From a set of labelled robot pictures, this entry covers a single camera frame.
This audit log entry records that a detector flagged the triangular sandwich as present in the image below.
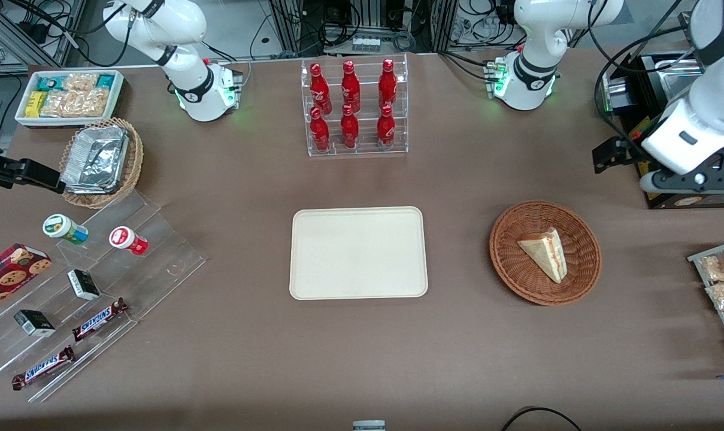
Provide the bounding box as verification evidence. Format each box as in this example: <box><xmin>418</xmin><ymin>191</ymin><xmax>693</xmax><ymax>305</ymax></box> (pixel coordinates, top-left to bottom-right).
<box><xmin>517</xmin><ymin>227</ymin><xmax>568</xmax><ymax>284</ymax></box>

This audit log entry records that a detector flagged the aluminium foil tray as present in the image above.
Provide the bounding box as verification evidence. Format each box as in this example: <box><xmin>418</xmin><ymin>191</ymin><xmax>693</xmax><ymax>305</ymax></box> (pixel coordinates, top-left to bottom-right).
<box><xmin>60</xmin><ymin>126</ymin><xmax>130</xmax><ymax>195</ymax></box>

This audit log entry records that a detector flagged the light tan wicker basket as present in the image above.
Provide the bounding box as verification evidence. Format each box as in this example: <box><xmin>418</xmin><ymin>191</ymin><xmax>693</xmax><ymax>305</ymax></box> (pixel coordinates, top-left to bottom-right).
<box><xmin>59</xmin><ymin>117</ymin><xmax>144</xmax><ymax>210</ymax></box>

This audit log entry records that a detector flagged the brown round wicker basket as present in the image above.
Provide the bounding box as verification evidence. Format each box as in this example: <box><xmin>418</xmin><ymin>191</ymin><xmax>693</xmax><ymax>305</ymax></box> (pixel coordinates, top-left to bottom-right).
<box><xmin>489</xmin><ymin>201</ymin><xmax>602</xmax><ymax>306</ymax></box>

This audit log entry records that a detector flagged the beige plastic tray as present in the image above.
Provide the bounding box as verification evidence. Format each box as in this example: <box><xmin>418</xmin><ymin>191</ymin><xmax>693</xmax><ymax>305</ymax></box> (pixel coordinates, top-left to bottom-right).
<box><xmin>289</xmin><ymin>207</ymin><xmax>429</xmax><ymax>301</ymax></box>

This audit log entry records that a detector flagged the green lidded snack cup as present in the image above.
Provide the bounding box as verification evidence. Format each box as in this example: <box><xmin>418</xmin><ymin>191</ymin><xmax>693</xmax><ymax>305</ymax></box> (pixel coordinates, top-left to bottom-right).
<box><xmin>43</xmin><ymin>214</ymin><xmax>89</xmax><ymax>245</ymax></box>

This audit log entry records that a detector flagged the black display case appliance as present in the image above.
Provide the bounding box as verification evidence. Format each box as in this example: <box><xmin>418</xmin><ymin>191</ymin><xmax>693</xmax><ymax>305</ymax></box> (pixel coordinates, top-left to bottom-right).
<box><xmin>601</xmin><ymin>51</ymin><xmax>724</xmax><ymax>210</ymax></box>

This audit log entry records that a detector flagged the white rectangular snack bin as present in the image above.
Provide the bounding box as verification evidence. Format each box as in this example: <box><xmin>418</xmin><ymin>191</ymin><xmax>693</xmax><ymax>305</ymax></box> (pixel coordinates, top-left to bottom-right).
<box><xmin>14</xmin><ymin>69</ymin><xmax>125</xmax><ymax>128</ymax></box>

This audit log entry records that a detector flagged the yellow snack pack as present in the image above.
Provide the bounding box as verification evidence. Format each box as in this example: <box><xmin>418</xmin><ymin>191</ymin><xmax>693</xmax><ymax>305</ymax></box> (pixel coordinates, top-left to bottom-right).
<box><xmin>25</xmin><ymin>90</ymin><xmax>49</xmax><ymax>118</ymax></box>

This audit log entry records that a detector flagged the clear bag of crackers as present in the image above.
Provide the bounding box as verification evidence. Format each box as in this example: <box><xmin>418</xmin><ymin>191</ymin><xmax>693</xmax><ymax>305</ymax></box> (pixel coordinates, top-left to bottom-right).
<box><xmin>41</xmin><ymin>89</ymin><xmax>109</xmax><ymax>118</ymax></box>
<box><xmin>62</xmin><ymin>72</ymin><xmax>100</xmax><ymax>92</ymax></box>

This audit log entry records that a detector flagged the red cookie box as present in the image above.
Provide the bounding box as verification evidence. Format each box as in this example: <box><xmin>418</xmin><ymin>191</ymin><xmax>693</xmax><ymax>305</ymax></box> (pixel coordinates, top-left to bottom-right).
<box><xmin>0</xmin><ymin>243</ymin><xmax>53</xmax><ymax>318</ymax></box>

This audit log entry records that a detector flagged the red lidded snack cup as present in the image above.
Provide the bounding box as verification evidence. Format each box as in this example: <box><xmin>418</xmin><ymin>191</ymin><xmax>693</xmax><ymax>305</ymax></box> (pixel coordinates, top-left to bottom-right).
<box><xmin>109</xmin><ymin>226</ymin><xmax>149</xmax><ymax>256</ymax></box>

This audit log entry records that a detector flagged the small black box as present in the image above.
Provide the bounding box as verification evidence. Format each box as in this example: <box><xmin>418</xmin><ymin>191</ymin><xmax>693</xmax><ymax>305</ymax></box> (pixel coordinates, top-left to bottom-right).
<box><xmin>14</xmin><ymin>309</ymin><xmax>56</xmax><ymax>338</ymax></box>
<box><xmin>67</xmin><ymin>269</ymin><xmax>101</xmax><ymax>301</ymax></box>

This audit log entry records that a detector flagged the clear acrylic stepped display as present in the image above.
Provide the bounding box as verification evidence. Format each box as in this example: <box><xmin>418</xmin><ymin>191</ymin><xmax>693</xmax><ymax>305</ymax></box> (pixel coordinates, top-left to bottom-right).
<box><xmin>0</xmin><ymin>190</ymin><xmax>208</xmax><ymax>403</ymax></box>

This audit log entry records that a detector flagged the Snickers chocolate bar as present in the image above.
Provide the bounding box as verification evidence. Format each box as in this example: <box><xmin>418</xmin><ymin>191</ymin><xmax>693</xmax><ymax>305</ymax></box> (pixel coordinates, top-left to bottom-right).
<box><xmin>72</xmin><ymin>298</ymin><xmax>129</xmax><ymax>342</ymax></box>
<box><xmin>11</xmin><ymin>345</ymin><xmax>76</xmax><ymax>391</ymax></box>

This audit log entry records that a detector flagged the red cola bottle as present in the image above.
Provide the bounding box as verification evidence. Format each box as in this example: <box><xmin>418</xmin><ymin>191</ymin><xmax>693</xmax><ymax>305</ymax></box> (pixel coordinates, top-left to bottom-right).
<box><xmin>378</xmin><ymin>58</ymin><xmax>398</xmax><ymax>110</ymax></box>
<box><xmin>377</xmin><ymin>104</ymin><xmax>396</xmax><ymax>148</ymax></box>
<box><xmin>340</xmin><ymin>104</ymin><xmax>360</xmax><ymax>149</ymax></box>
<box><xmin>341</xmin><ymin>60</ymin><xmax>361</xmax><ymax>113</ymax></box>
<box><xmin>310</xmin><ymin>63</ymin><xmax>332</xmax><ymax>114</ymax></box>
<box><xmin>310</xmin><ymin>107</ymin><xmax>331</xmax><ymax>152</ymax></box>

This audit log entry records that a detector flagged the clear acrylic bottle rack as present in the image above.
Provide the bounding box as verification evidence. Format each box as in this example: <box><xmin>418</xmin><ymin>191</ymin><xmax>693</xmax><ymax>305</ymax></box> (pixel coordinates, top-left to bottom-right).
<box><xmin>301</xmin><ymin>53</ymin><xmax>409</xmax><ymax>157</ymax></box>

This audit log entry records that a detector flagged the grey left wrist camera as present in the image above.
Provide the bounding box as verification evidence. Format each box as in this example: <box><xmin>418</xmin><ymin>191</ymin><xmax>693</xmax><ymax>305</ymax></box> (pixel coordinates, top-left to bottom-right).
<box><xmin>640</xmin><ymin>169</ymin><xmax>724</xmax><ymax>194</ymax></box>

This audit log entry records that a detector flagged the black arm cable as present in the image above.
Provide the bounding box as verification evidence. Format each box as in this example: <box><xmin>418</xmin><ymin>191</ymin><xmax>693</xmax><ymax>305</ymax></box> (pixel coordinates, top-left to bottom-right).
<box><xmin>588</xmin><ymin>0</ymin><xmax>698</xmax><ymax>150</ymax></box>

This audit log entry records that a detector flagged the aluminium side frame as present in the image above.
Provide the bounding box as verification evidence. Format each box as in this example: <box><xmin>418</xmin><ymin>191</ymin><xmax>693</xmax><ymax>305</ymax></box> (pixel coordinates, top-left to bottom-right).
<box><xmin>0</xmin><ymin>0</ymin><xmax>88</xmax><ymax>68</ymax></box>

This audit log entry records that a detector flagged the black floor cable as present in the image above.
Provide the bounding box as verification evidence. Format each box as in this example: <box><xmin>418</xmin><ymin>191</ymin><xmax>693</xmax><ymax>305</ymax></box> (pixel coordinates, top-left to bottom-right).
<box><xmin>501</xmin><ymin>406</ymin><xmax>583</xmax><ymax>431</ymax></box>

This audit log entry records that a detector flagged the aluminium equipment rack frame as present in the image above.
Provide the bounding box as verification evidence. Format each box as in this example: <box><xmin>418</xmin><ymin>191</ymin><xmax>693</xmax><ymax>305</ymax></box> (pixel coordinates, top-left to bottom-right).
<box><xmin>269</xmin><ymin>0</ymin><xmax>461</xmax><ymax>56</ymax></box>

